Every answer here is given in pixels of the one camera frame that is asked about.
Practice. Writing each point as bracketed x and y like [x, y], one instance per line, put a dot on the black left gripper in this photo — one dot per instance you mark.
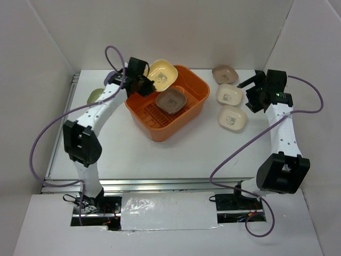
[148, 88]

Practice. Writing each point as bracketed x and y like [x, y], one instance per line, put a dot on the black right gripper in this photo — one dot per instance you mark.
[254, 104]

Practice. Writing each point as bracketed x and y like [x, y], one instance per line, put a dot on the yellow panda plate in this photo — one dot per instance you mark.
[163, 73]

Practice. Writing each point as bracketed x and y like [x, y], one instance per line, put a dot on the cream panda plate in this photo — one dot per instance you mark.
[227, 94]
[231, 118]

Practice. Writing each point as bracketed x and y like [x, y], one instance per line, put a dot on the brown panda plate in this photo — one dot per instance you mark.
[224, 74]

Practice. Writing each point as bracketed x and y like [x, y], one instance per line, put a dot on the green panda plate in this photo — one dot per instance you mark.
[95, 94]

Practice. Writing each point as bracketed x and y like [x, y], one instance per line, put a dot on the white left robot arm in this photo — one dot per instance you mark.
[81, 136]

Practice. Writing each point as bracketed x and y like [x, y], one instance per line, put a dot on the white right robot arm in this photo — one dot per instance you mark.
[285, 169]

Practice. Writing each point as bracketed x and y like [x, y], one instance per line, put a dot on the orange plastic bin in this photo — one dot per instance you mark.
[156, 124]

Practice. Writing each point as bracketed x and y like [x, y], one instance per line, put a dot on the white foil tape sheet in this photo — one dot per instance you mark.
[168, 211]

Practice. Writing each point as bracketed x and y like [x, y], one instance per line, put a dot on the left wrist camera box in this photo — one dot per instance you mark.
[136, 67]

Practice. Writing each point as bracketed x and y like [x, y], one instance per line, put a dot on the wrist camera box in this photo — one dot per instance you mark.
[136, 67]
[276, 80]

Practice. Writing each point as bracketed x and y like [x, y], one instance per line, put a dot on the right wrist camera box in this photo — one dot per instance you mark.
[276, 80]

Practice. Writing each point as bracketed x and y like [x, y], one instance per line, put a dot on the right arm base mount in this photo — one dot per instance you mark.
[234, 208]

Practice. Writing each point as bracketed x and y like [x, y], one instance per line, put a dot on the aluminium table frame rail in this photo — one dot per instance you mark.
[47, 179]

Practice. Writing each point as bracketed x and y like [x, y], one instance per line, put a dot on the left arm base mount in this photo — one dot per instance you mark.
[108, 214]

